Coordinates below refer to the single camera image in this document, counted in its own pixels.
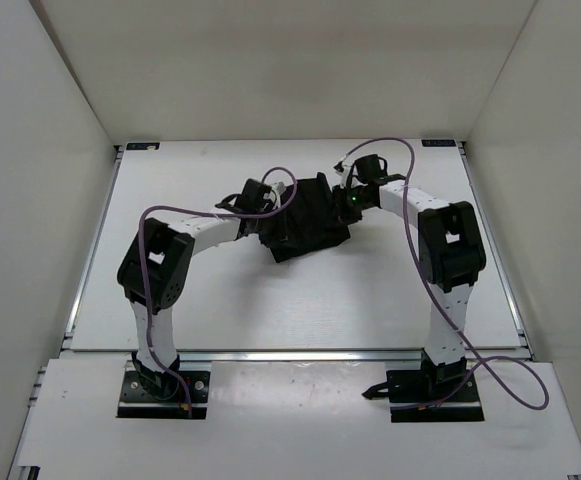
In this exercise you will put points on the right corner label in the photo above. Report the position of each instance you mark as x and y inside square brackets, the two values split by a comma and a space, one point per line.
[438, 143]

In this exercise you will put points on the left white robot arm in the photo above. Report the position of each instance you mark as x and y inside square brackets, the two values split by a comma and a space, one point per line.
[154, 270]

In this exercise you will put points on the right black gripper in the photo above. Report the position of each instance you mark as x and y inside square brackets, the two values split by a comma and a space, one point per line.
[339, 194]

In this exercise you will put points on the left corner label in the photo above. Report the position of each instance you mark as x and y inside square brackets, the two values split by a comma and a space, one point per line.
[142, 146]

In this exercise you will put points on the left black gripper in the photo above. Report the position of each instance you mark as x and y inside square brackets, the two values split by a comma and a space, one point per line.
[268, 208]

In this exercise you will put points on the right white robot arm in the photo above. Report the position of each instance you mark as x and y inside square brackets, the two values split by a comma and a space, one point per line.
[447, 248]

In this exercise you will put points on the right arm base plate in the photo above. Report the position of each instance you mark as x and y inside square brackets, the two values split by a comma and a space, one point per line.
[413, 399]

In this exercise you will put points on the black pleated skirt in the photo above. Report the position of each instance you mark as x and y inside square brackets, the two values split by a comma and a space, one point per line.
[309, 224]

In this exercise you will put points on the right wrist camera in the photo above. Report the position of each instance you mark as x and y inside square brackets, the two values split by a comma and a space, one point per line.
[343, 167]

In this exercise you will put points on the corner label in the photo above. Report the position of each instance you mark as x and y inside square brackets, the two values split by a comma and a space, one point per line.
[438, 143]
[142, 146]

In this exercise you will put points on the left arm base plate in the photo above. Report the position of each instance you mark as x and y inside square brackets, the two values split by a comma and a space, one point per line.
[139, 399]

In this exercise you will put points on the aluminium rail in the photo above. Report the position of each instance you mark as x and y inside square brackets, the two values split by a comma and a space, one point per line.
[305, 355]

